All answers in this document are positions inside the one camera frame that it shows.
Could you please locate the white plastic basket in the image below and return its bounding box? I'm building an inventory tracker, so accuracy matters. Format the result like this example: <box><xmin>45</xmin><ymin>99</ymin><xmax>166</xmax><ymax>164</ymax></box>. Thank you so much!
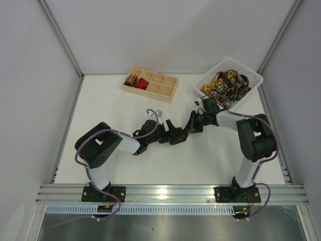
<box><xmin>194</xmin><ymin>58</ymin><xmax>263</xmax><ymax>111</ymax></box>

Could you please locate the wooden compartment box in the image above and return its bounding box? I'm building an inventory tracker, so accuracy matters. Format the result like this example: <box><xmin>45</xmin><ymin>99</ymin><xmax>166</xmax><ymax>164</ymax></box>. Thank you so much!
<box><xmin>122</xmin><ymin>67</ymin><xmax>179</xmax><ymax>103</ymax></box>

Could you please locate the brown blue-flowered tie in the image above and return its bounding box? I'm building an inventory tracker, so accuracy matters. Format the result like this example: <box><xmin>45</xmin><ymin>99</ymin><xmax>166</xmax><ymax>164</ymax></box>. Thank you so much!
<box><xmin>170</xmin><ymin>133</ymin><xmax>189</xmax><ymax>145</ymax></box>

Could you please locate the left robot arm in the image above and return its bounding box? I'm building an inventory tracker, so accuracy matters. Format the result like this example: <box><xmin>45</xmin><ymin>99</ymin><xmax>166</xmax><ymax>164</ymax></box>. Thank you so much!
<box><xmin>75</xmin><ymin>119</ymin><xmax>188</xmax><ymax>193</ymax></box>

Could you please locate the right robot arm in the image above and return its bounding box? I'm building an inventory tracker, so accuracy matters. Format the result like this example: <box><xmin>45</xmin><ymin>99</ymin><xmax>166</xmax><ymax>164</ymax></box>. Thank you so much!
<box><xmin>183</xmin><ymin>96</ymin><xmax>279</xmax><ymax>202</ymax></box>

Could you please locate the yellow patterned tie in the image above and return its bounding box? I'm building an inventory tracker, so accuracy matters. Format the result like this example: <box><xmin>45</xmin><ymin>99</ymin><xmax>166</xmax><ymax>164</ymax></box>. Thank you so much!
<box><xmin>200</xmin><ymin>72</ymin><xmax>236</xmax><ymax>100</ymax></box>

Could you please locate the rolled red tie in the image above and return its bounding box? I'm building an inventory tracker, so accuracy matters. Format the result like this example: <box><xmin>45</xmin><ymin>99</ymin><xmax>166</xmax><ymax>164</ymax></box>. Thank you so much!
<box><xmin>134</xmin><ymin>78</ymin><xmax>149</xmax><ymax>90</ymax></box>

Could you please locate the rolled brown patterned tie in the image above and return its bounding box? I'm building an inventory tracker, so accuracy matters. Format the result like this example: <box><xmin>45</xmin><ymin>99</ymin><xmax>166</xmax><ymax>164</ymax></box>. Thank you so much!
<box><xmin>124</xmin><ymin>74</ymin><xmax>138</xmax><ymax>87</ymax></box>

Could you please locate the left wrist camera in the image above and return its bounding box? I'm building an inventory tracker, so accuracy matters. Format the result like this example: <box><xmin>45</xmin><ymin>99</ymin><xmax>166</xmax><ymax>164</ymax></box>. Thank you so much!
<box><xmin>155</xmin><ymin>110</ymin><xmax>163</xmax><ymax>125</ymax></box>

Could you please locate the right aluminium frame post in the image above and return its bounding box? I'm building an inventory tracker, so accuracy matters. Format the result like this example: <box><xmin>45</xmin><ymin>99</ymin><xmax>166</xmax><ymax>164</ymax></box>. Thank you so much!
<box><xmin>255</xmin><ymin>0</ymin><xmax>303</xmax><ymax>77</ymax></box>

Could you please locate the aluminium frame post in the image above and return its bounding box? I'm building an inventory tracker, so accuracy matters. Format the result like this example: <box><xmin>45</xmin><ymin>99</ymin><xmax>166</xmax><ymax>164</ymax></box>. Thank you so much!
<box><xmin>255</xmin><ymin>0</ymin><xmax>303</xmax><ymax>77</ymax></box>
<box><xmin>37</xmin><ymin>0</ymin><xmax>85</xmax><ymax>80</ymax></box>

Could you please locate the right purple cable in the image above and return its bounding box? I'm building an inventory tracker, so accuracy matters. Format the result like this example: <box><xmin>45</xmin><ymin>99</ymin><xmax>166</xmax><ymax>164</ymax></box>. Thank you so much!
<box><xmin>200</xmin><ymin>92</ymin><xmax>280</xmax><ymax>223</ymax></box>

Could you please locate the purple cable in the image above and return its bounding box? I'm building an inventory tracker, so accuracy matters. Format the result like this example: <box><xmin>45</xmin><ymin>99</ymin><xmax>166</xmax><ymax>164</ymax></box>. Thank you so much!
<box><xmin>47</xmin><ymin>108</ymin><xmax>160</xmax><ymax>228</ymax></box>
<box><xmin>200</xmin><ymin>92</ymin><xmax>280</xmax><ymax>223</ymax></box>

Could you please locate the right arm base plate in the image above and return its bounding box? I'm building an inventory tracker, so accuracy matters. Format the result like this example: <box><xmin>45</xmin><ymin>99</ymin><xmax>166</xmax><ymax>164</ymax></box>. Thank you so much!
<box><xmin>214</xmin><ymin>185</ymin><xmax>261</xmax><ymax>203</ymax></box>

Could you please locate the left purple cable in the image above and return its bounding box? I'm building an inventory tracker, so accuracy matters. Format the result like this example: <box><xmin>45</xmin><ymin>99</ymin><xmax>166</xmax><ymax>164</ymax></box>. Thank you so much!
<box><xmin>47</xmin><ymin>108</ymin><xmax>160</xmax><ymax>228</ymax></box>

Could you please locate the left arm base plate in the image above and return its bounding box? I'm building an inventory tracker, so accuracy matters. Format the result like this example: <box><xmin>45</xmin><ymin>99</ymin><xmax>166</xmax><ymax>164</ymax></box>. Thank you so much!
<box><xmin>81</xmin><ymin>185</ymin><xmax>126</xmax><ymax>202</ymax></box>

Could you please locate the white slotted cable duct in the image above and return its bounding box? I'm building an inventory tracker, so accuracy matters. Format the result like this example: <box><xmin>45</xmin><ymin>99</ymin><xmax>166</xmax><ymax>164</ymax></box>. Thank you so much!
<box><xmin>46</xmin><ymin>204</ymin><xmax>235</xmax><ymax>215</ymax></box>

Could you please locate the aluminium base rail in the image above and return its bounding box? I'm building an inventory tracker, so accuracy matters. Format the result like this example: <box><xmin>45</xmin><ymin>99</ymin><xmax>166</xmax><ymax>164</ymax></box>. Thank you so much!
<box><xmin>36</xmin><ymin>184</ymin><xmax>309</xmax><ymax>205</ymax></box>

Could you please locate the left aluminium frame post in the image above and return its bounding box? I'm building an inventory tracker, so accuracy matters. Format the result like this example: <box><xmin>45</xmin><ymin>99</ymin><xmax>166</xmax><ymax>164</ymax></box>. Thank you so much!
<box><xmin>37</xmin><ymin>0</ymin><xmax>85</xmax><ymax>80</ymax></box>

